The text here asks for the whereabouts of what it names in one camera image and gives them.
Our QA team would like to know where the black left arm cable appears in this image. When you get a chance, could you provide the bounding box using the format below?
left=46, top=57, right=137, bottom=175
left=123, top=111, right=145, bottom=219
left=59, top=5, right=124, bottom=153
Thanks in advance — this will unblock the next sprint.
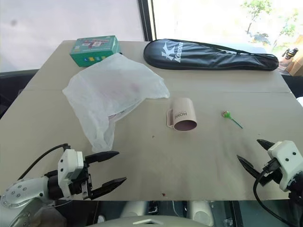
left=17, top=143, right=71, bottom=181

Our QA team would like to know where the silver robot torso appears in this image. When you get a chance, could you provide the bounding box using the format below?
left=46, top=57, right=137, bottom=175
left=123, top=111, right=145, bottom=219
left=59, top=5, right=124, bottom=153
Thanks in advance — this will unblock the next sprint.
left=94, top=201, right=214, bottom=227

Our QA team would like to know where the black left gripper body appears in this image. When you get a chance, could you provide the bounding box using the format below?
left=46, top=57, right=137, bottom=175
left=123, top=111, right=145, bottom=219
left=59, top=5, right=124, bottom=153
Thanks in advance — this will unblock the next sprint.
left=68, top=158, right=93, bottom=201

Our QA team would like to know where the black window frame post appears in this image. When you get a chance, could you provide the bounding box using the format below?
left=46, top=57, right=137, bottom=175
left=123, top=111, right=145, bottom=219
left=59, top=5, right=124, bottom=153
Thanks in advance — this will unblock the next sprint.
left=138, top=0, right=157, bottom=42

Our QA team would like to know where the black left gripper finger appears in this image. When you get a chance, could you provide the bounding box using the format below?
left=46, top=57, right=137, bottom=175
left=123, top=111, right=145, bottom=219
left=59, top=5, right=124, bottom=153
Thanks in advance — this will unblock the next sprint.
left=90, top=176, right=127, bottom=200
left=84, top=151, right=120, bottom=166

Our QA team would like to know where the beige HOME mug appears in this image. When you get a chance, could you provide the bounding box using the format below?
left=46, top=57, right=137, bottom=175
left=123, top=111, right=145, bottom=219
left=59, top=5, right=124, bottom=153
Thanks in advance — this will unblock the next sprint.
left=166, top=97, right=197, bottom=131

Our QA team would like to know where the white translucent plastic bag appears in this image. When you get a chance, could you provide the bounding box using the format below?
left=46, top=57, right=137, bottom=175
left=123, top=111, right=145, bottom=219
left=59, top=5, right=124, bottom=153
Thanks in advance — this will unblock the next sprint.
left=62, top=52, right=170, bottom=153

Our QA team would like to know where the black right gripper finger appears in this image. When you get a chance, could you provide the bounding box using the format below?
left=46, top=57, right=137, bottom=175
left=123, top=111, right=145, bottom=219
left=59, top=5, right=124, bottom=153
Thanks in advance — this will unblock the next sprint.
left=236, top=155, right=260, bottom=181
left=257, top=139, right=276, bottom=152

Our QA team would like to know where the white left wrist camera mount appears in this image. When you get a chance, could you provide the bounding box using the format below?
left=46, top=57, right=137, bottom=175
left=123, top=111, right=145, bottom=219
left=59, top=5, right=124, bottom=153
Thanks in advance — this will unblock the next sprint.
left=57, top=148, right=84, bottom=198

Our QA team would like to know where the black racket cover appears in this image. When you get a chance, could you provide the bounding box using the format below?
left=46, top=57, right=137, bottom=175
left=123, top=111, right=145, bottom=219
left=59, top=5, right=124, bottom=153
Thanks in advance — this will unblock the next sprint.
left=143, top=38, right=279, bottom=71

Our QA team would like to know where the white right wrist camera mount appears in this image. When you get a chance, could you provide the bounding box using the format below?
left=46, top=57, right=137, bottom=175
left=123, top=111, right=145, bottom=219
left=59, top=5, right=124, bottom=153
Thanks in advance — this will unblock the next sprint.
left=267, top=140, right=303, bottom=192

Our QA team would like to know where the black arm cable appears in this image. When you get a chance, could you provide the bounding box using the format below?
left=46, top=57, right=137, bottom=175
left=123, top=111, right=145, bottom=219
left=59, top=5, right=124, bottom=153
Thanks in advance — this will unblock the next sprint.
left=17, top=143, right=71, bottom=181
left=252, top=158, right=288, bottom=227

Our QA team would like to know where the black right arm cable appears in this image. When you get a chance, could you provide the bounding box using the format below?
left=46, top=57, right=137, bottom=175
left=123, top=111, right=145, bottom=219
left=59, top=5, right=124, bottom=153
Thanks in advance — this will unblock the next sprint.
left=252, top=158, right=288, bottom=227

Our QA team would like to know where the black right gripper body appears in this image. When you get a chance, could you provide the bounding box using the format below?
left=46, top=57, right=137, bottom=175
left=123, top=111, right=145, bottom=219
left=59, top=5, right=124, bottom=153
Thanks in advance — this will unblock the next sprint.
left=255, top=160, right=288, bottom=188

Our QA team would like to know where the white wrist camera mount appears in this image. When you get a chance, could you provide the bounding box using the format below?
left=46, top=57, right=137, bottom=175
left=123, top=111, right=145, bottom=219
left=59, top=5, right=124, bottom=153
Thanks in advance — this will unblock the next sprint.
left=267, top=140, right=303, bottom=192
left=57, top=148, right=84, bottom=198

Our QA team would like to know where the green cardboard box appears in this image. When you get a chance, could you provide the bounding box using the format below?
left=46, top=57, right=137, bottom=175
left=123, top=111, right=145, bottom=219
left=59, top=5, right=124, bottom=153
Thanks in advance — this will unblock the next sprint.
left=69, top=35, right=120, bottom=67

